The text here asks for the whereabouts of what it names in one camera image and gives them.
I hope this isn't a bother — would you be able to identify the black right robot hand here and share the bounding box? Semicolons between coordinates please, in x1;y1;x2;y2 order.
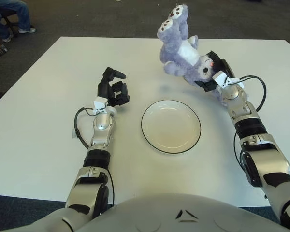
194;50;235;93

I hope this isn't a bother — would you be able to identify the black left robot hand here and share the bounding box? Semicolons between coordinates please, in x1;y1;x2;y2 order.
97;67;131;107

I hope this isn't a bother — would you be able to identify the purple plush bunny doll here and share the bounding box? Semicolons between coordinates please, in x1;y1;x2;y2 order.
157;4;230;108

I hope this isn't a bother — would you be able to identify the white plate with black rim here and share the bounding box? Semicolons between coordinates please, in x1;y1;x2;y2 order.
141;99;202;155

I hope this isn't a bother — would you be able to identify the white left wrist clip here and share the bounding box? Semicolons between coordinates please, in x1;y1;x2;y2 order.
93;97;108;115

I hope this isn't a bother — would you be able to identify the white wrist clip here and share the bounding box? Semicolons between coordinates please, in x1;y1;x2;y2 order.
212;70;245;89
93;97;108;115

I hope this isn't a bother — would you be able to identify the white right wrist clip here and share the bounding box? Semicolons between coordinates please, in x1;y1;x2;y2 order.
212;70;245;89

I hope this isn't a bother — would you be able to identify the seated person in jeans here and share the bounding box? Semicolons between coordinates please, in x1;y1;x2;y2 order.
0;0;36;44

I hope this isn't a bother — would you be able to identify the grey robot torso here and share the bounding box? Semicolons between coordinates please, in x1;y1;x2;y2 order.
0;193;290;232

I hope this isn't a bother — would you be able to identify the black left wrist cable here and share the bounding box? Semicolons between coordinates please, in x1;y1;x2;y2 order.
74;107;100;148

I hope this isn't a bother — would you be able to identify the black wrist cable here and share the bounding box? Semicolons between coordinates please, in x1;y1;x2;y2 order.
228;75;267;112
74;107;100;148

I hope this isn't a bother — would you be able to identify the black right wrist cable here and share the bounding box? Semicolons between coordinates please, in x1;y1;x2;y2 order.
228;75;267;112

